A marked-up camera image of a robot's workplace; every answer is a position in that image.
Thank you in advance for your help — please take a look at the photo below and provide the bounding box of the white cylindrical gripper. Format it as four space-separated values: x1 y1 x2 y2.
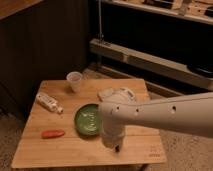
100 123 125 149

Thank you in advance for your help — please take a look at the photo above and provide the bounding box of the black eraser block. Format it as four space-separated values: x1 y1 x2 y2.
115 145 121 152

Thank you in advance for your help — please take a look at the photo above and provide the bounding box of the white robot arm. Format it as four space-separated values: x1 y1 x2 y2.
97 87 213 149

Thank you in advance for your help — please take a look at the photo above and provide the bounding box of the green ceramic bowl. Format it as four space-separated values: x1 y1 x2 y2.
74 104 101 136

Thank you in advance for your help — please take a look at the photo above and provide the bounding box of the white sponge block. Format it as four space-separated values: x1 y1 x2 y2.
97 88 114 101

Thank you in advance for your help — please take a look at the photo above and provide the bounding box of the wooden folding table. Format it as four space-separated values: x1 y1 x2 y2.
12 79 166 169

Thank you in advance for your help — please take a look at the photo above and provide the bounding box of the orange carrot toy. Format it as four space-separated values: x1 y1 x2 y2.
41 130 65 139

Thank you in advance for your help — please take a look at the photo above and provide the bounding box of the clear plastic cup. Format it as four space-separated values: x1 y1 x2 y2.
66 71 82 93

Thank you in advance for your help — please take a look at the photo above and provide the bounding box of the white tube bottle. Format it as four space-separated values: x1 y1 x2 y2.
36 92 63 114

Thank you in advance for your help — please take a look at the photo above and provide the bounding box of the wooden bench beam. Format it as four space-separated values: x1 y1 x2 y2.
90 39 213 91

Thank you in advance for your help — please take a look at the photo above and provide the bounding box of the dark wooden cabinet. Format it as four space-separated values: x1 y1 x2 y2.
0 0 89 117

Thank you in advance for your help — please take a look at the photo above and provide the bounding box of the metal vertical pole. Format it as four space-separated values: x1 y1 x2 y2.
98 0 103 42

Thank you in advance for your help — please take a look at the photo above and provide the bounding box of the wooden shelf with items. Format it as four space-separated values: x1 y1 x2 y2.
101 0 213 26

